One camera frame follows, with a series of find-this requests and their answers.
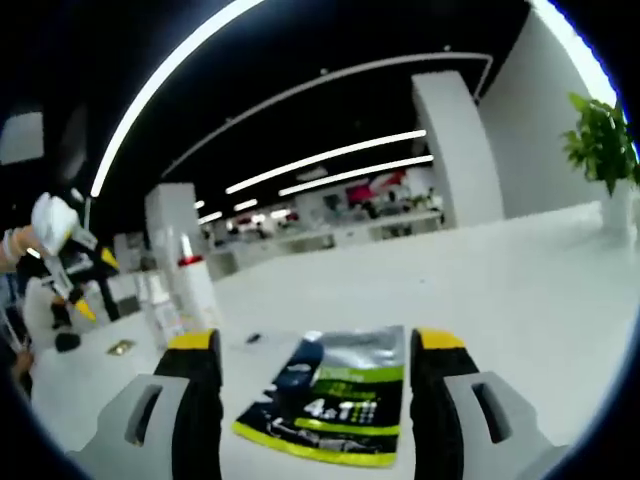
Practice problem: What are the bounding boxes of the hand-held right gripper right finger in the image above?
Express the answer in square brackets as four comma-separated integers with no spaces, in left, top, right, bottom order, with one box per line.
[409,327,569,480]

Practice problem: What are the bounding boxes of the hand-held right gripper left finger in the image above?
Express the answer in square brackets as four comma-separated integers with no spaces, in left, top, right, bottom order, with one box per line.
[67,329,224,480]

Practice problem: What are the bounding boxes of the green black skincare pouch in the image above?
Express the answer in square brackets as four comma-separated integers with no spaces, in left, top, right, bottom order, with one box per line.
[231,324,407,469]

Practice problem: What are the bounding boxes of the white skincare bottle red collar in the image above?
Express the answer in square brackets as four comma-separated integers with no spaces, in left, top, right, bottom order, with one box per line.
[174,232,222,334]

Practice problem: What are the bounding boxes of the person's left hand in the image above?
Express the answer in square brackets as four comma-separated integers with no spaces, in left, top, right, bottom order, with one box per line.
[14,227,39,254]

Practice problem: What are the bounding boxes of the white wristband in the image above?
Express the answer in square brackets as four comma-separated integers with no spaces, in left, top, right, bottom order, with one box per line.
[1,231,22,262]

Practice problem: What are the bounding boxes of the square ceiling panel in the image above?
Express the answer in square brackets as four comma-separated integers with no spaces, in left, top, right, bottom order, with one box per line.
[0,111,45,167]

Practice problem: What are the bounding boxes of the long curved ceiling light strip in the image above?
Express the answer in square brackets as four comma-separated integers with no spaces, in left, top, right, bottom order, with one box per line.
[89,0,267,199]

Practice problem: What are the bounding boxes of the white office counter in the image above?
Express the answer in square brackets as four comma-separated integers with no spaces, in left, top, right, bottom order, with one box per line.
[206,211,445,281]

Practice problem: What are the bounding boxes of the white plant pot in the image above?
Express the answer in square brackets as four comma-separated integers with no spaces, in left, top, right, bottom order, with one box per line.
[598,183,637,242]

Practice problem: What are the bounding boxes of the green potted plant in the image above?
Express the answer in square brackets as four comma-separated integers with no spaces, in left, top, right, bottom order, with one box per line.
[561,91,640,197]

